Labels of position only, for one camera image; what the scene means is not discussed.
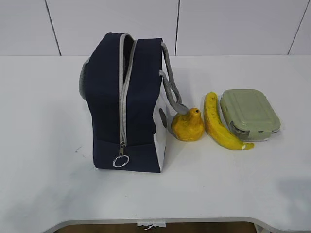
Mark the navy blue lunch bag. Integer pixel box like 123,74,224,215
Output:
78,32,188,174

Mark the white tape label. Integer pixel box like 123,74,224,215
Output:
137,219,166,230

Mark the yellow pear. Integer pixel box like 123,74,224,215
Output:
171,108,205,141

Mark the green lidded lunch box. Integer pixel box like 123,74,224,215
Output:
220,89,281,141

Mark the yellow banana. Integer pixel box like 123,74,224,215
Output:
204,92,254,150

